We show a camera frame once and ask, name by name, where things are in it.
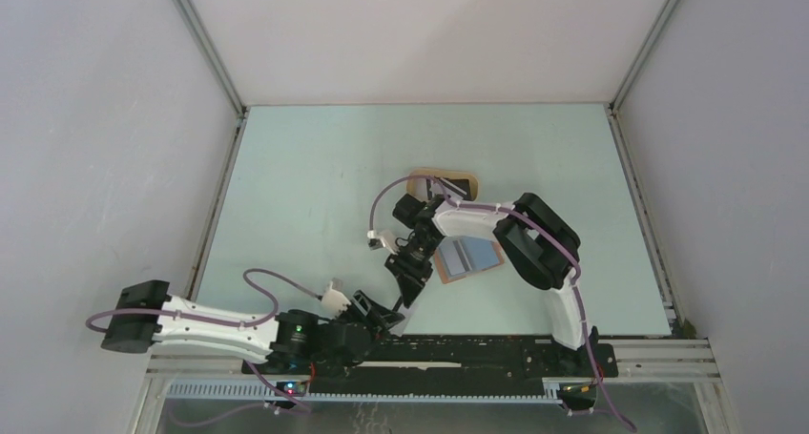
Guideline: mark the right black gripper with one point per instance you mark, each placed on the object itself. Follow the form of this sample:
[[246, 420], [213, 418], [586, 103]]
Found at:
[[411, 276]]

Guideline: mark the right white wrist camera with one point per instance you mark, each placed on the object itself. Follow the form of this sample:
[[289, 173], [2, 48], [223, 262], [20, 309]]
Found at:
[[382, 239]]

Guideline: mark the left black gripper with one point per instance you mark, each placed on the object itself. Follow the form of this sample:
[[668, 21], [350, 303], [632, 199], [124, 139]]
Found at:
[[378, 318]]

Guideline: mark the white card black stripe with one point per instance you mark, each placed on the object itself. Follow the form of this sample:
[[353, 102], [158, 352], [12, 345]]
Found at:
[[396, 310]]

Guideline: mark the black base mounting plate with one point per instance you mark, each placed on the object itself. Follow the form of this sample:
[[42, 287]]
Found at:
[[453, 366]]

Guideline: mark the beige oval card tray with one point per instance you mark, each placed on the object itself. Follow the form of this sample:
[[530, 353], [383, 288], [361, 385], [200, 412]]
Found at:
[[425, 183]]

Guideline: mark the aluminium frame rail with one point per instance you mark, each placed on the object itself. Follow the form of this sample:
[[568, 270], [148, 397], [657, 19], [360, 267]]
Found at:
[[638, 361]]

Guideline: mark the brown leather card holder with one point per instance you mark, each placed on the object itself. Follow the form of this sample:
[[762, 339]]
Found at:
[[483, 254]]

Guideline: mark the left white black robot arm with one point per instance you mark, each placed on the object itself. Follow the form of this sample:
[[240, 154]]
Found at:
[[343, 335]]

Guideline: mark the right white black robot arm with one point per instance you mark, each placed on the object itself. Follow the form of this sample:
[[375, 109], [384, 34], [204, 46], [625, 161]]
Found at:
[[539, 245]]

